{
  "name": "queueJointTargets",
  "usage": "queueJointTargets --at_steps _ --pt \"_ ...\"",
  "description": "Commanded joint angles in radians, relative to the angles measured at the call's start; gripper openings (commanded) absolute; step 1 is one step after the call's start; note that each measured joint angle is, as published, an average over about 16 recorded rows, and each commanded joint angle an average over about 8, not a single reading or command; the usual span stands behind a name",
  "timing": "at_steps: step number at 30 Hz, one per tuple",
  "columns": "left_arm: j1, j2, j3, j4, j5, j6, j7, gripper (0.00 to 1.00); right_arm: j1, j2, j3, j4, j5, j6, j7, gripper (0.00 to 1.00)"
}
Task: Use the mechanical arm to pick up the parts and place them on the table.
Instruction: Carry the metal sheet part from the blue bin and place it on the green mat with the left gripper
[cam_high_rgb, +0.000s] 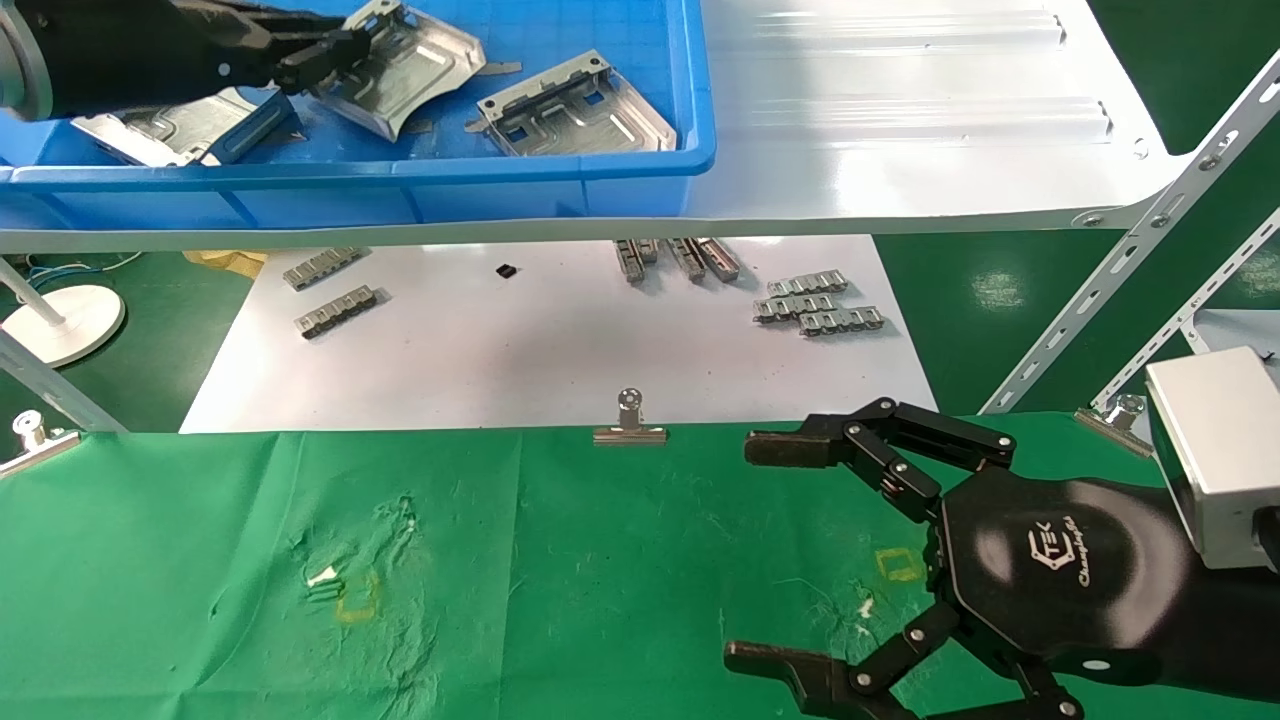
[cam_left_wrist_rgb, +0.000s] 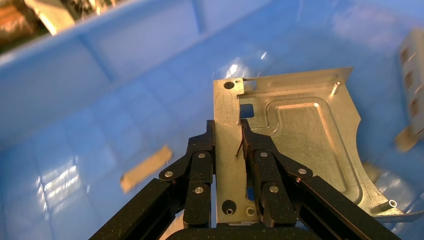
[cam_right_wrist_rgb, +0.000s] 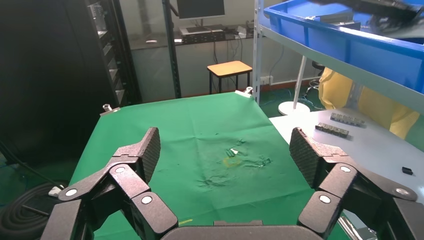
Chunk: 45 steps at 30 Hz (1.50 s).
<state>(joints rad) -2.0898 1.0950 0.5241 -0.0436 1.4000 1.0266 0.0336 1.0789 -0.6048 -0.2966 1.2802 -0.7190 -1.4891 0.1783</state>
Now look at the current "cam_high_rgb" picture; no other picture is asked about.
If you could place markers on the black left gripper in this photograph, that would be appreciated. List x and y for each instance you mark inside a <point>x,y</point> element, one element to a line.
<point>150,50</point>

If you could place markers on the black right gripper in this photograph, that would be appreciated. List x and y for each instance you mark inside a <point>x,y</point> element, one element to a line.
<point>1050,560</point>

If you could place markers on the silver stamped metal bracket plate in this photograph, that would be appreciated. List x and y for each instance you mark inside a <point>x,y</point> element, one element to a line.
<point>420,70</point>
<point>580,115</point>

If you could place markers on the grey metal link strip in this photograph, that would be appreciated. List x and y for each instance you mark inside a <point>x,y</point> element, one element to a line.
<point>840,321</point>
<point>806,284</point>
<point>322,268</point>
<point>338,312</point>
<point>790,308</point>

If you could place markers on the green table cloth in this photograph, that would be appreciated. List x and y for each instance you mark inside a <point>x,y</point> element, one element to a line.
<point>620,560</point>

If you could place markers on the silver binder clip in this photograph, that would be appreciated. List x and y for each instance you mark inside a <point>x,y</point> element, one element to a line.
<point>35,450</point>
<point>1112,418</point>
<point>629,434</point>

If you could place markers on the yellow cloth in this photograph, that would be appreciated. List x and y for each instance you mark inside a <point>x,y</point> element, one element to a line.
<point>228,262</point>

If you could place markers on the blue plastic bin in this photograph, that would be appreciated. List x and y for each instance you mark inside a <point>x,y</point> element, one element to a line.
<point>560,190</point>

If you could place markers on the white flat board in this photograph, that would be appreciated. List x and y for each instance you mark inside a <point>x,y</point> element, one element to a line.
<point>520,350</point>

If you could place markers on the white round stand base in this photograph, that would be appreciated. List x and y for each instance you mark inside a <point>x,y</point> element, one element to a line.
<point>70,320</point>

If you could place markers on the white ribbed shelf panel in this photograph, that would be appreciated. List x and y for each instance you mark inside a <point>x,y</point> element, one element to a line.
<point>900,100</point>

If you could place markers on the white rack shelf board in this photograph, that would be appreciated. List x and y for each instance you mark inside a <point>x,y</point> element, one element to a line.
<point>1240,330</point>

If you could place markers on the metal bracket plate dark rail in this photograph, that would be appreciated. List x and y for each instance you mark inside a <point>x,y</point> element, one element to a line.
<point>170,130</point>

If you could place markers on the grey metal rail piece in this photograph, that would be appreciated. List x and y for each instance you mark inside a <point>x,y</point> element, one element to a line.
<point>629,262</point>
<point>687,260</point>
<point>720,260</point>
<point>649,250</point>

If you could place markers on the wide white perforated rack post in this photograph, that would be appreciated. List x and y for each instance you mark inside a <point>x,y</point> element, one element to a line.
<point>1120,270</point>

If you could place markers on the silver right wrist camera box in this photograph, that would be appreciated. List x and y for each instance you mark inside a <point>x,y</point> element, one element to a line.
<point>1220,450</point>

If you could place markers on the narrow white perforated rack post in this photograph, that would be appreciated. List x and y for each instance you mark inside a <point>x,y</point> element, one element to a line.
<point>1190,315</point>

